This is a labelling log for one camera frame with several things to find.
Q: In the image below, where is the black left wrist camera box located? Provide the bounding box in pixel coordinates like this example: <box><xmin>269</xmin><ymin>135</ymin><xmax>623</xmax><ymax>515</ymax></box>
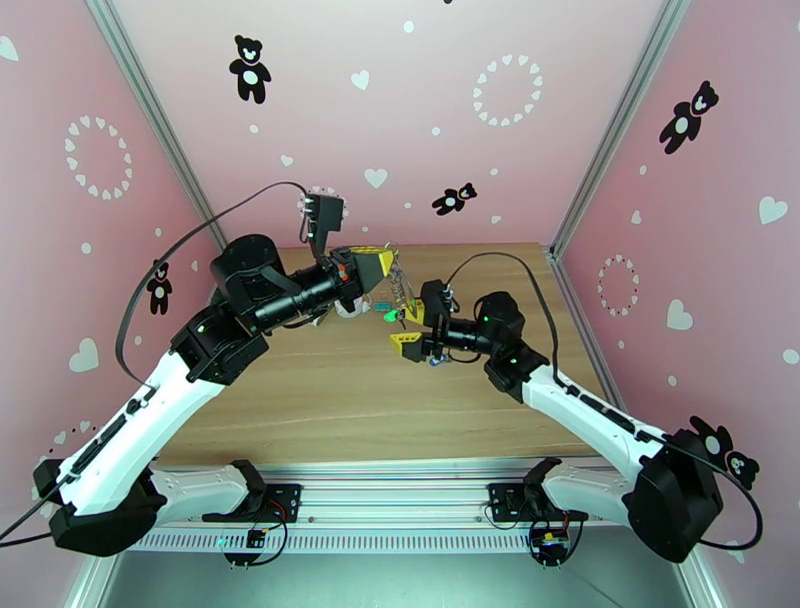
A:
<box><xmin>298</xmin><ymin>192</ymin><xmax>349</xmax><ymax>259</ymax></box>

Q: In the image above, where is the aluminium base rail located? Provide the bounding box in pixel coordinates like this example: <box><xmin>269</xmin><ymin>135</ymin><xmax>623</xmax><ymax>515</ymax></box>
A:
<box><xmin>99</xmin><ymin>459</ymin><xmax>692</xmax><ymax>533</ymax></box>

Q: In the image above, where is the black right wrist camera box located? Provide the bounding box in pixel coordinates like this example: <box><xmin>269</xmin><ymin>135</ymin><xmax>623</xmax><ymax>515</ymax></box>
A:
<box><xmin>420</xmin><ymin>279</ymin><xmax>458</xmax><ymax>314</ymax></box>

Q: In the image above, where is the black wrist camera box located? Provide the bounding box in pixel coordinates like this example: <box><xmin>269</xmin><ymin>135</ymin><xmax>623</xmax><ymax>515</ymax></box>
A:
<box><xmin>420</xmin><ymin>279</ymin><xmax>458</xmax><ymax>314</ymax></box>
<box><xmin>298</xmin><ymin>192</ymin><xmax>349</xmax><ymax>259</ymax></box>

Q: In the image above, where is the aluminium corner post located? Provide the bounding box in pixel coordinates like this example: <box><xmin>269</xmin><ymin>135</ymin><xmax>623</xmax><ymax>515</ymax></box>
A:
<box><xmin>84</xmin><ymin>0</ymin><xmax>236</xmax><ymax>267</ymax></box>
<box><xmin>549</xmin><ymin>0</ymin><xmax>690</xmax><ymax>259</ymax></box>

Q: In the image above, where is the white perforated cable duct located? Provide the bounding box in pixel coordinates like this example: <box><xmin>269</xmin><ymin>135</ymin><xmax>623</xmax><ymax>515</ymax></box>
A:
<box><xmin>118</xmin><ymin>528</ymin><xmax>689</xmax><ymax>555</ymax></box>

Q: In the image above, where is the black base wire loop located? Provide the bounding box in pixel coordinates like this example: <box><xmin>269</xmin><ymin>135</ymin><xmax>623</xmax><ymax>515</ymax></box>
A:
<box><xmin>527</xmin><ymin>499</ymin><xmax>593</xmax><ymax>569</ymax></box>
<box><xmin>224</xmin><ymin>496</ymin><xmax>290</xmax><ymax>568</ymax></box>

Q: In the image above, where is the grey metal panel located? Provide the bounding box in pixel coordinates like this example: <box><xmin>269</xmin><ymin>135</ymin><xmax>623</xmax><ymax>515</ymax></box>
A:
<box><xmin>99</xmin><ymin>549</ymin><xmax>711</xmax><ymax>608</ymax></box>

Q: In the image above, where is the silver keys and rings bunch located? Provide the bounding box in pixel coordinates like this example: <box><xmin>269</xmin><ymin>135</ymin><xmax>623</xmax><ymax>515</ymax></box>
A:
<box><xmin>384</xmin><ymin>239</ymin><xmax>418</xmax><ymax>314</ymax></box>

